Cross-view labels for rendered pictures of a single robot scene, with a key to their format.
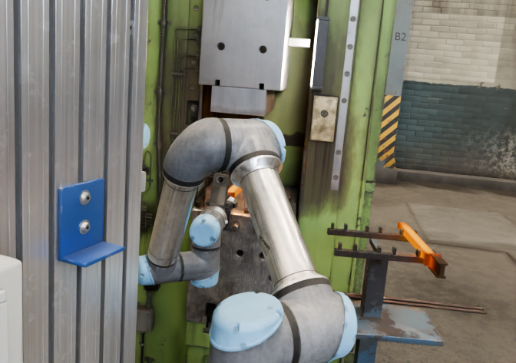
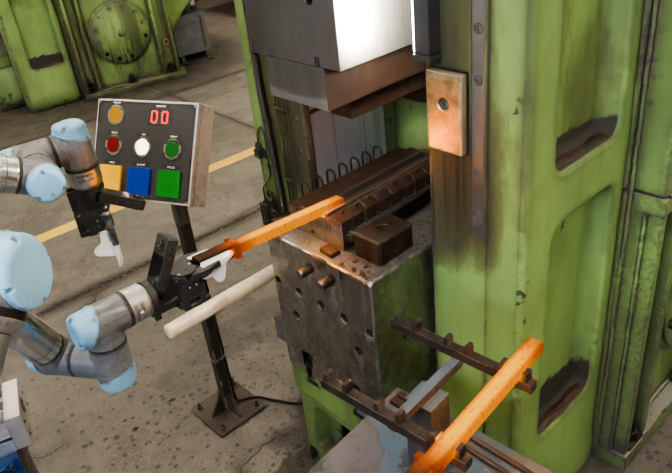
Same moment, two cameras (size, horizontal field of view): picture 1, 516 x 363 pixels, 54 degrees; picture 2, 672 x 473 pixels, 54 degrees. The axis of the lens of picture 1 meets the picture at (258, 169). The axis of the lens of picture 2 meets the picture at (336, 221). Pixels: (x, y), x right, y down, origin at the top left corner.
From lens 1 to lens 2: 1.34 m
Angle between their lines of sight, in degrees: 46
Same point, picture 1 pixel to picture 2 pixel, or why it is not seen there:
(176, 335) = not seen: hidden behind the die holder
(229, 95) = (285, 73)
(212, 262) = (103, 367)
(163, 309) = not seen: hidden behind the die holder
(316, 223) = (457, 280)
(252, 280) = (339, 344)
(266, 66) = (317, 28)
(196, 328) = (301, 374)
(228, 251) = (309, 297)
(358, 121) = (506, 123)
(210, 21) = not seen: outside the picture
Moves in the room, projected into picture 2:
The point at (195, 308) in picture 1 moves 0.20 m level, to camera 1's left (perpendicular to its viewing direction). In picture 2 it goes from (294, 351) to (247, 326)
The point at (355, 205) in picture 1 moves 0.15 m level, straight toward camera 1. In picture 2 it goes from (512, 269) to (463, 299)
